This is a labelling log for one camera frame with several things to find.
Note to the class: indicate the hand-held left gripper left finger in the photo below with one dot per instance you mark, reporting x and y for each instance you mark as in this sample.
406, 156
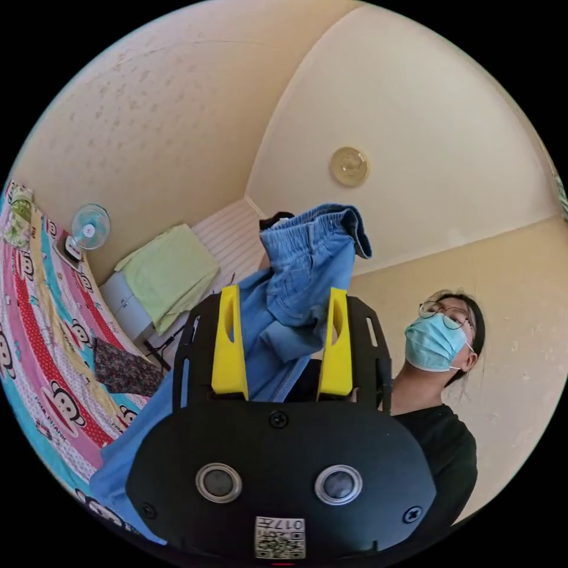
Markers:
228, 350

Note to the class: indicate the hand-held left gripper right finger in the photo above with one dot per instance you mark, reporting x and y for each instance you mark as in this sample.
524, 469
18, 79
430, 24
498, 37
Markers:
336, 355

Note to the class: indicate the blue jeans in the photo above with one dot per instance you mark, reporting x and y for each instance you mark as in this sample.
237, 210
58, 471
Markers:
293, 284

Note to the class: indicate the white cabinet with green cloth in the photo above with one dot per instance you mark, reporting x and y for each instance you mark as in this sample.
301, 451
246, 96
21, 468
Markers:
164, 275

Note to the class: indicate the person's body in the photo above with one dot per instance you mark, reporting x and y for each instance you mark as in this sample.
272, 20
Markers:
437, 350

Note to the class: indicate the white slatted window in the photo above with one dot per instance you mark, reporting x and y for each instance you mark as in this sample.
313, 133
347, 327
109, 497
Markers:
230, 248

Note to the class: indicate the dark floral garment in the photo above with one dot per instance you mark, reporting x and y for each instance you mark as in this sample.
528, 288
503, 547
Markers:
124, 370

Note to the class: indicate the small table fan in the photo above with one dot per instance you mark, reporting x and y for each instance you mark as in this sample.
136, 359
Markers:
88, 230

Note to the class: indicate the bed with printed sheet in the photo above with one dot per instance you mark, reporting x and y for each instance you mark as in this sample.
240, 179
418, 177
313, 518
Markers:
40, 337

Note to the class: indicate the round ceiling lamp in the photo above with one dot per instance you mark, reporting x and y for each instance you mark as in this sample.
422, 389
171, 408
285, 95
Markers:
349, 166

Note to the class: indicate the green patterned pillow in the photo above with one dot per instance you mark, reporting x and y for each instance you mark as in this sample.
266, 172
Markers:
18, 215

